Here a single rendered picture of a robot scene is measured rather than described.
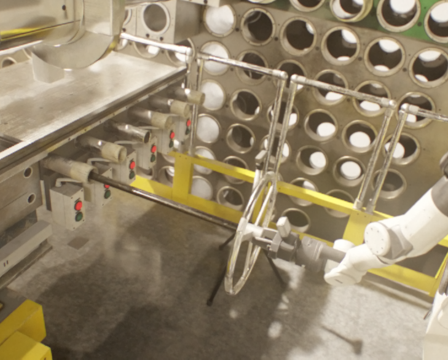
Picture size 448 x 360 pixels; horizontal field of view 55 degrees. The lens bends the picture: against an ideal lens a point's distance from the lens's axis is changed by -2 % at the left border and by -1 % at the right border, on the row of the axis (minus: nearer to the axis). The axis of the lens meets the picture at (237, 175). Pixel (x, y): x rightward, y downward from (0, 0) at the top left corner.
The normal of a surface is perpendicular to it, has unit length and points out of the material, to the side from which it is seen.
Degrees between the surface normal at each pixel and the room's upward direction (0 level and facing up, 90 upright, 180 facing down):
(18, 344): 0
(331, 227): 90
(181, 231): 0
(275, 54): 90
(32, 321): 90
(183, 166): 90
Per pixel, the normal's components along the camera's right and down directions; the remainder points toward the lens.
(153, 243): 0.14, -0.85
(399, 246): -0.90, 0.14
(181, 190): -0.36, 0.44
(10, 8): 0.92, 0.30
